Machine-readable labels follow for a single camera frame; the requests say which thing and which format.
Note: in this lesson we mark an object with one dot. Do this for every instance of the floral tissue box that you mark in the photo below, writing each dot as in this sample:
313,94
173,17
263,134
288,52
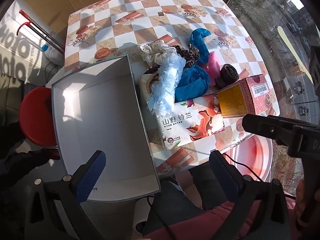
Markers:
180,122

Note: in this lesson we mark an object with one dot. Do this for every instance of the light blue fluffy cloth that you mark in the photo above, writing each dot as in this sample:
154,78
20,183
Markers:
165,80

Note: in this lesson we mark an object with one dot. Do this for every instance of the pink plastic basin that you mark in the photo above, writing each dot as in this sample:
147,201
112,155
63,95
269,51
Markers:
252,155

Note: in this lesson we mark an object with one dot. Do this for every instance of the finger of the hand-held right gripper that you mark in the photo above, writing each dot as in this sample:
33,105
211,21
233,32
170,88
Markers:
262,127

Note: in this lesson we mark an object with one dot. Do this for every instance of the pink sponge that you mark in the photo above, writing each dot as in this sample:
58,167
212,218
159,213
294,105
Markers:
212,65

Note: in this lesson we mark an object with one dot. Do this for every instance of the checkered printed tablecloth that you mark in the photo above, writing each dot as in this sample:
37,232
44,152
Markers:
162,12

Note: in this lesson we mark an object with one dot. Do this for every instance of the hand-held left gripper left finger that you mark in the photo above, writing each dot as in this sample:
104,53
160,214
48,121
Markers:
91,173

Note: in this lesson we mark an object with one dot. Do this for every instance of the beige knitted cloth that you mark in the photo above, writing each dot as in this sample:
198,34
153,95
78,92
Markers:
145,85

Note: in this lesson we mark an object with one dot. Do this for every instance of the white polka dot scrunchie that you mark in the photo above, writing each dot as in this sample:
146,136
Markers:
152,52

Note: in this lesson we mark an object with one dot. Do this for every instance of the large white cardboard box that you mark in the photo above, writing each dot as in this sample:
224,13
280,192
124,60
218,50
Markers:
105,120

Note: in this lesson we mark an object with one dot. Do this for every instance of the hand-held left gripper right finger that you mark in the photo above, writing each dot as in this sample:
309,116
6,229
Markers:
223,177

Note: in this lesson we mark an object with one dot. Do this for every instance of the red box with yellow label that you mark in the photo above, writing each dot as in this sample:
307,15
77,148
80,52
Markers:
260,97

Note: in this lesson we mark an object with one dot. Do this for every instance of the leopard print cloth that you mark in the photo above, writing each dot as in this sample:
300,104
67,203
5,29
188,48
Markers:
190,55

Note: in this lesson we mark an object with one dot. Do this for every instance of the white jug with blue cap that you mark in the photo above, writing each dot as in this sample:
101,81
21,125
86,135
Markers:
51,53

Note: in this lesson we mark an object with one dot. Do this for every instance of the dark knitted hat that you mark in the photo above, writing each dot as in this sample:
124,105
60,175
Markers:
228,73

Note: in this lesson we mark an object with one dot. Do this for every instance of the red round stool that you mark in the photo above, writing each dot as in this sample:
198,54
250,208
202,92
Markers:
35,115

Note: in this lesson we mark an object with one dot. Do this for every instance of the blue crinkled cloth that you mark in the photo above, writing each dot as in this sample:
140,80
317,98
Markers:
197,38
192,82

